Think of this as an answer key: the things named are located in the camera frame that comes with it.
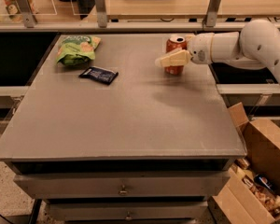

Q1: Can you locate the open cardboard box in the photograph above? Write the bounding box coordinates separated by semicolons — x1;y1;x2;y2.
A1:
210;103;280;224

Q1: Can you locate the lower grey drawer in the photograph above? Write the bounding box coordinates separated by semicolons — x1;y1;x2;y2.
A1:
47;202;207;221

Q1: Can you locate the middle metal bracket post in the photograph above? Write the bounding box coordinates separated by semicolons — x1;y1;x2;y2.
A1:
94;0;108;28

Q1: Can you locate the dark blue rxbar wrapper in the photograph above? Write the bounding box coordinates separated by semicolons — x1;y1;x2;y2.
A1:
79;66;119;85

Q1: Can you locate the grey drawer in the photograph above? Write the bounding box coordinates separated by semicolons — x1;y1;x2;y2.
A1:
47;202;207;221
14;171;230;200

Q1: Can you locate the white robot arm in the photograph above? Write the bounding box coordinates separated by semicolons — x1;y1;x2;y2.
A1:
155;20;280;85

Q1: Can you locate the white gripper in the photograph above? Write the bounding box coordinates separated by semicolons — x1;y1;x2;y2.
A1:
155;33;214;67

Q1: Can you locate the right metal bracket post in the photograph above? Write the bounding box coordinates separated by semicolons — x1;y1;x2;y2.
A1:
203;0;221;27

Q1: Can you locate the left metal bracket post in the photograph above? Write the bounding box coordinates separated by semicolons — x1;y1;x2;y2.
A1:
16;0;36;28

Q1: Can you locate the red coke can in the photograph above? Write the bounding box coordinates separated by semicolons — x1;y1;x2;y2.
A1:
164;35;187;75

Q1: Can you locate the blue pepsi can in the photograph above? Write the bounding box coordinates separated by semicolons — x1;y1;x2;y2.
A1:
254;175;273;191

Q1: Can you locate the metal bracket post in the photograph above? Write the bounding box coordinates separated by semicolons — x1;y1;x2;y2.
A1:
16;0;36;28
203;0;221;27
94;0;108;28

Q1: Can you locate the upper grey drawer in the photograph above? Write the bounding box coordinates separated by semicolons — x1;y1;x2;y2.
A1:
14;171;230;200

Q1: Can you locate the green chip bag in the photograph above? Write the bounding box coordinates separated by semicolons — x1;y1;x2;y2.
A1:
56;35;101;66

